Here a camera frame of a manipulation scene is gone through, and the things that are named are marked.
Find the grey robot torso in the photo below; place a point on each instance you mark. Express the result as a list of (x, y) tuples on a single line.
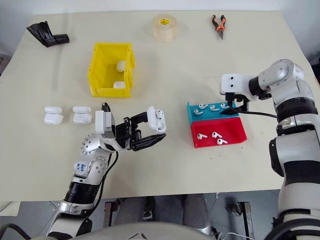
[(155, 231)]

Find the orange black pliers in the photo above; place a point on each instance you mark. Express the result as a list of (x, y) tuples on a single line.
[(219, 26)]

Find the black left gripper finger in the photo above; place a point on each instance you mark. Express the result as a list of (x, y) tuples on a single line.
[(141, 117), (150, 141)]

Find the teal plastic tray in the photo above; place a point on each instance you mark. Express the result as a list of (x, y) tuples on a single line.
[(207, 116)]

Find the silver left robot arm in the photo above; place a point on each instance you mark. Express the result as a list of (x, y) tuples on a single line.
[(91, 147)]

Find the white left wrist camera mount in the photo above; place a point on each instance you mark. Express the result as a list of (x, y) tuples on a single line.
[(101, 122)]

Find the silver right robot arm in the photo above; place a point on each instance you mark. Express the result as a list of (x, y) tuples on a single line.
[(295, 125)]

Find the yellow plastic bin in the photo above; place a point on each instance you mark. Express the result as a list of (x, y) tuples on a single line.
[(100, 75)]

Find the translucent tape roll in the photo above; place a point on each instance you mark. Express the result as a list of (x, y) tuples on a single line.
[(163, 27)]

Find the metal table frame bar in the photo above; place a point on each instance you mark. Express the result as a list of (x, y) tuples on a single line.
[(108, 212), (248, 220)]

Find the red plastic tray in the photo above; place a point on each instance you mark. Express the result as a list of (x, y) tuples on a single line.
[(232, 130)]

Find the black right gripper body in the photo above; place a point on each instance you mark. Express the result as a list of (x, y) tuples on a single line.
[(241, 102)]

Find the white earbud case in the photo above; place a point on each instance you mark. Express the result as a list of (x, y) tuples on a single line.
[(119, 85), (53, 115), (121, 66), (156, 123), (81, 115)]

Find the black crumpled bag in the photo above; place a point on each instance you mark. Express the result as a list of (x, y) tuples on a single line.
[(42, 33)]

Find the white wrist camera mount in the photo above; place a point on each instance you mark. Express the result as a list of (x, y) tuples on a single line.
[(101, 122), (233, 82)]

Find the white earbud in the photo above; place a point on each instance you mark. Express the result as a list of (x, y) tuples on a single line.
[(215, 135), (159, 114), (214, 107), (200, 136), (223, 105), (198, 112), (220, 142)]

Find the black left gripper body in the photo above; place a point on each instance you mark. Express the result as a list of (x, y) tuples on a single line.
[(126, 135)]

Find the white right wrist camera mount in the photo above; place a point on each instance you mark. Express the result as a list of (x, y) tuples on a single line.
[(233, 82)]

